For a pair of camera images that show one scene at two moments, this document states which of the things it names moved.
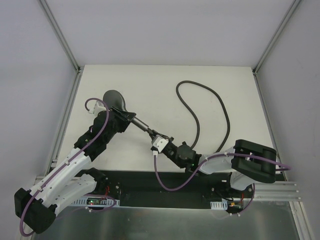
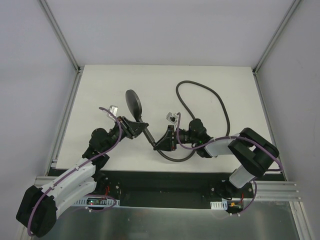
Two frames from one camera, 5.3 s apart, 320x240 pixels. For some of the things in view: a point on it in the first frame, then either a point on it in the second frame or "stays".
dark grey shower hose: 195,117 stays
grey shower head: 113,99 to 134,103
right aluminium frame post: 294,5 stays
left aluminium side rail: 59,139 stays
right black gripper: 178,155 to 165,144
